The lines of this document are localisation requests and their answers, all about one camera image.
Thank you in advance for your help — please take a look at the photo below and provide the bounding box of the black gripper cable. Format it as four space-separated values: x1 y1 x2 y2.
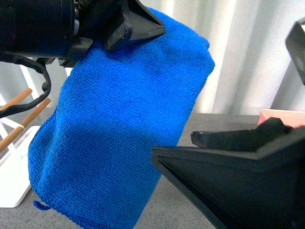
0 51 52 118

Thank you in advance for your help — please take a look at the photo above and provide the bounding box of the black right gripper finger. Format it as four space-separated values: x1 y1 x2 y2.
103 0 165 51
285 17 305 85

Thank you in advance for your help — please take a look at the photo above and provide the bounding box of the white towel rack stand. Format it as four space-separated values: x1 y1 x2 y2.
0 126 39 208

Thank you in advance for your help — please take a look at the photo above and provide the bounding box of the left wooden rack rod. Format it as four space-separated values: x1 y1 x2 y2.
0 88 32 111

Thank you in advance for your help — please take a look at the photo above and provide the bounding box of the wooden rack rod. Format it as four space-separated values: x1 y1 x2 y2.
0 98 51 153
0 88 32 111

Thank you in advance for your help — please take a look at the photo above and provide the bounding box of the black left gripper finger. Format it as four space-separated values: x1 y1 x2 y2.
152 118 305 229

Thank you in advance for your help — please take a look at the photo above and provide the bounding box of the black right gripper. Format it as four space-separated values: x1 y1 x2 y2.
0 0 126 67

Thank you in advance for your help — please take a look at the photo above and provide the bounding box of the blue microfiber cloth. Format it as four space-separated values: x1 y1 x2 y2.
28 10 215 229

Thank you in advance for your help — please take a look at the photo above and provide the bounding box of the right wooden rack rod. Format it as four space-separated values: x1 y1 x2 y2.
0 98 51 153

